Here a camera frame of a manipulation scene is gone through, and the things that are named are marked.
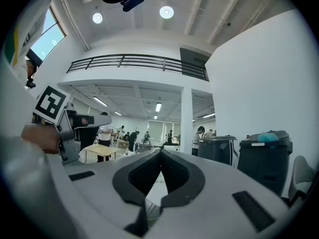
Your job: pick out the person's left hand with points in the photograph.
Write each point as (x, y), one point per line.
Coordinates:
(79, 121)

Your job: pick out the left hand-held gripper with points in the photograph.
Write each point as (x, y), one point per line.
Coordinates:
(49, 103)

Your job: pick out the white chair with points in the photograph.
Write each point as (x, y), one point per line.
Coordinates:
(300, 175)

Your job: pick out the dark wall panel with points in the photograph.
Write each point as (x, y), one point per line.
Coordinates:
(194, 61)

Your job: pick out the blue cloth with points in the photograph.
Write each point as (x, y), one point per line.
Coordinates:
(268, 137)

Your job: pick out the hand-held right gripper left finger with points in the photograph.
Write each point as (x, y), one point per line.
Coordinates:
(99, 183)

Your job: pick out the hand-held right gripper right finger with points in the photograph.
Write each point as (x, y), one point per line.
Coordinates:
(219, 183)

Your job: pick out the person's left forearm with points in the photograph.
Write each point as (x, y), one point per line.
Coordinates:
(40, 137)

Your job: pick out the dark grey wheeled machine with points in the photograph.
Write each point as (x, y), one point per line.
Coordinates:
(214, 149)

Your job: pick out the large window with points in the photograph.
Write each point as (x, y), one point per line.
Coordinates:
(48, 38)

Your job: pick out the black metal railing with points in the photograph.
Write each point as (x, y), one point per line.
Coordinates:
(139, 62)

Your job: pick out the round ceiling lamp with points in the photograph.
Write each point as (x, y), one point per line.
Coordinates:
(166, 12)
(97, 18)

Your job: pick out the white printed t-shirt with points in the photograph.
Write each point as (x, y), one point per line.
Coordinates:
(15, 96)

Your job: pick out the black head camera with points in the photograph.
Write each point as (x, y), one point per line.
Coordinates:
(133, 1)

